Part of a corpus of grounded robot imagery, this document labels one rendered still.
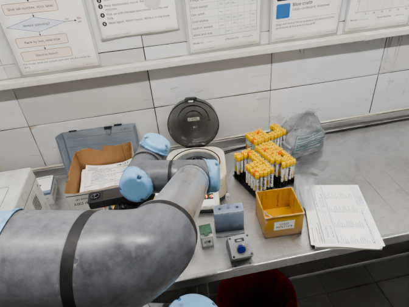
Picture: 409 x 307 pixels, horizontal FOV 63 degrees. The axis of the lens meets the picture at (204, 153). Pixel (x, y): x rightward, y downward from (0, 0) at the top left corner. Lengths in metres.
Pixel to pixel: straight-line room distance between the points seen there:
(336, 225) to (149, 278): 0.95
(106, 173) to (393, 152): 1.25
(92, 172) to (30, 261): 1.13
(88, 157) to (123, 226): 1.16
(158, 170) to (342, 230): 0.72
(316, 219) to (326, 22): 0.79
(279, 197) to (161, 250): 0.91
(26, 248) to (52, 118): 1.16
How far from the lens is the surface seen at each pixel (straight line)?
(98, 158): 1.51
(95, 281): 0.35
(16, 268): 0.39
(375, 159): 1.62
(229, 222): 1.16
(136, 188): 0.73
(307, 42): 1.48
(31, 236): 0.39
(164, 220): 0.39
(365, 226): 1.27
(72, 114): 1.49
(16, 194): 1.10
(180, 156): 1.38
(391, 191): 1.46
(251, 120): 1.57
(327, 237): 1.20
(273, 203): 1.26
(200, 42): 1.37
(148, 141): 0.81
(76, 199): 1.29
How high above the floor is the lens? 1.77
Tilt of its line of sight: 35 degrees down
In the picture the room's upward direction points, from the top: 5 degrees counter-clockwise
